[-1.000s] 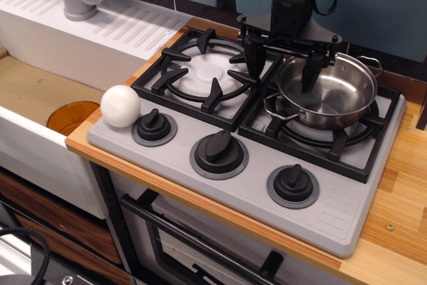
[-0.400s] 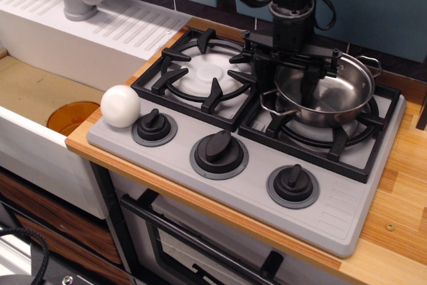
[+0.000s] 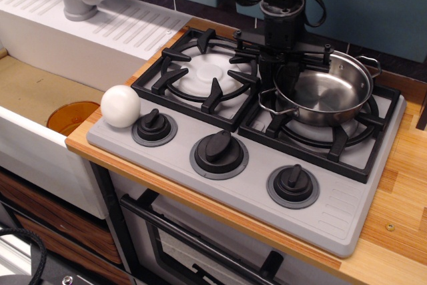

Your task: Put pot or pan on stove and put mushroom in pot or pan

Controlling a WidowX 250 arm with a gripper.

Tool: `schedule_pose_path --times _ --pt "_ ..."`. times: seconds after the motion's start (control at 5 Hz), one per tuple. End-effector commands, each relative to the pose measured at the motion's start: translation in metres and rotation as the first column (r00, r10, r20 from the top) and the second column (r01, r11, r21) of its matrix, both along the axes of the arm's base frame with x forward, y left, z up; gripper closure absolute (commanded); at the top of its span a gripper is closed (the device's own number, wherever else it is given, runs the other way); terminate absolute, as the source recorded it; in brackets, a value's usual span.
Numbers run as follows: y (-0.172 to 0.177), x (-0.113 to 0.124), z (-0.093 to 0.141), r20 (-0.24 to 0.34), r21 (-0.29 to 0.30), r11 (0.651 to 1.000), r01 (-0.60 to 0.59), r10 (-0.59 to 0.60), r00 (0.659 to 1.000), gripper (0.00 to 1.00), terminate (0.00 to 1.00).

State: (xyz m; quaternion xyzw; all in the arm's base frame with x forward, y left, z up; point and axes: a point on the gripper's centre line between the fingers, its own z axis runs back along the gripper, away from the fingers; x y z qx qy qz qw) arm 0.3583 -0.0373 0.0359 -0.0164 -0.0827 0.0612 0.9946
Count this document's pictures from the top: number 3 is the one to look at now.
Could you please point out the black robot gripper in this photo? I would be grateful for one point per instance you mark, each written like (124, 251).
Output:
(283, 40)

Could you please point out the grey toy stove top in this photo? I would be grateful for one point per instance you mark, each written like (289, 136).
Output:
(333, 222)

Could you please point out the white mushroom ball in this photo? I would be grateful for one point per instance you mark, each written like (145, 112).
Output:
(120, 106)

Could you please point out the oven door with handle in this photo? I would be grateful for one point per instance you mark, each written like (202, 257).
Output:
(197, 260)

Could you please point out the black right burner grate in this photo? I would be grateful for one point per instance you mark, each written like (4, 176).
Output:
(357, 149)

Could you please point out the black left stove knob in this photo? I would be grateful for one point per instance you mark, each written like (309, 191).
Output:
(154, 129)

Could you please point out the black left burner grate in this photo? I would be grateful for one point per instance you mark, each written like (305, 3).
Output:
(204, 76)

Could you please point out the upper wooden drawer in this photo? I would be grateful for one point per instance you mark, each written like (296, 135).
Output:
(63, 217)

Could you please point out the lower wooden drawer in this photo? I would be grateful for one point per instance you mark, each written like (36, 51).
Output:
(75, 253)

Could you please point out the wooden drawer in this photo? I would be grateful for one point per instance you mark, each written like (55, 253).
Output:
(75, 253)
(63, 217)

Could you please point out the stainless steel pot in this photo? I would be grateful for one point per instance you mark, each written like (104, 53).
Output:
(325, 98)

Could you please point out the black middle stove knob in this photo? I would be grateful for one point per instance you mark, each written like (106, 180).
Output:
(219, 156)

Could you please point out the black burner grate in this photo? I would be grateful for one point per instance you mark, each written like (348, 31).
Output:
(357, 149)
(204, 76)

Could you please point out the brass screw in counter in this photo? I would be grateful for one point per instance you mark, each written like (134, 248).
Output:
(390, 227)

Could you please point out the white toy sink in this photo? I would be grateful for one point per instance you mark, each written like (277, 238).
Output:
(48, 61)

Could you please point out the orange plastic bowl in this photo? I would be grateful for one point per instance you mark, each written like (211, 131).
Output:
(69, 117)

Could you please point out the black right stove knob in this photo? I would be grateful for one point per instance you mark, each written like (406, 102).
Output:
(293, 187)

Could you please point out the black stove knob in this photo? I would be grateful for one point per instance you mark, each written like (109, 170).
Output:
(154, 129)
(293, 187)
(219, 156)

